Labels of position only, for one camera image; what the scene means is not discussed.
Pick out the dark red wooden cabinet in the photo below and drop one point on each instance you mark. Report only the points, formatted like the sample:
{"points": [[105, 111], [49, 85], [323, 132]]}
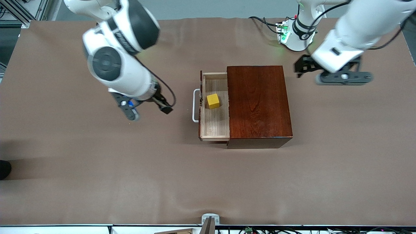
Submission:
{"points": [[260, 107]]}

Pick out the brown table cover sheet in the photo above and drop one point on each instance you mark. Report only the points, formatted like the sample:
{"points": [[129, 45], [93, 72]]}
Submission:
{"points": [[162, 178]]}

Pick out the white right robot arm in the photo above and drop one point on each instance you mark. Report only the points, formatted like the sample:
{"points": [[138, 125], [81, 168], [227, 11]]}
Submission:
{"points": [[130, 71]]}

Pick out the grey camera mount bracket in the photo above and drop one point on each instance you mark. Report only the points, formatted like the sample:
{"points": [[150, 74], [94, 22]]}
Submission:
{"points": [[210, 221]]}

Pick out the yellow block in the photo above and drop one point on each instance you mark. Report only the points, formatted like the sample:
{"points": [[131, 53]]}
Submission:
{"points": [[213, 101]]}

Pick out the black rounded object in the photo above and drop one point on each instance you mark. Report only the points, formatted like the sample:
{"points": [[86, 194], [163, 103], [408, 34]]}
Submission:
{"points": [[4, 169]]}

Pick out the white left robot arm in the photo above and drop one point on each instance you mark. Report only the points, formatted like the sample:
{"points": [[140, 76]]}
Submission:
{"points": [[364, 22]]}

